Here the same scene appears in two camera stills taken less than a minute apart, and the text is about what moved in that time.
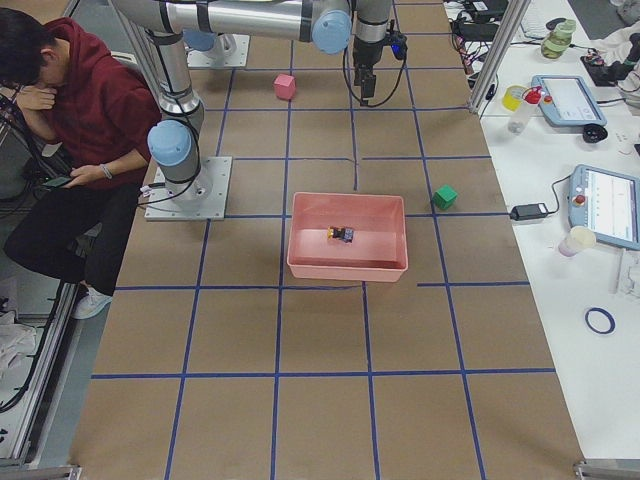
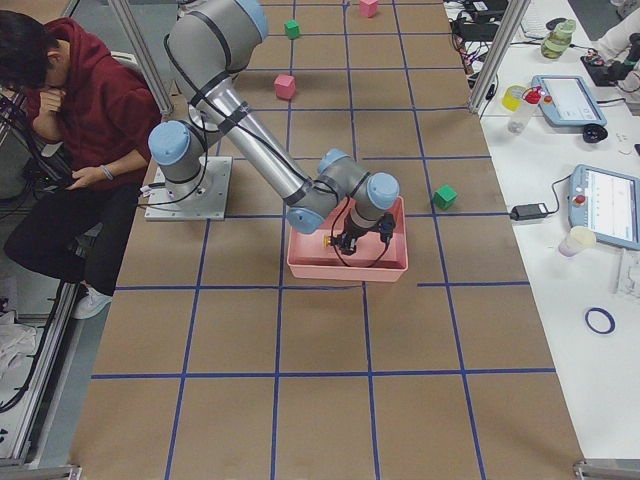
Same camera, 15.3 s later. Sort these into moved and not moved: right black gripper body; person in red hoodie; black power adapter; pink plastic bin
Moved: right black gripper body
Not moved: black power adapter; person in red hoodie; pink plastic bin
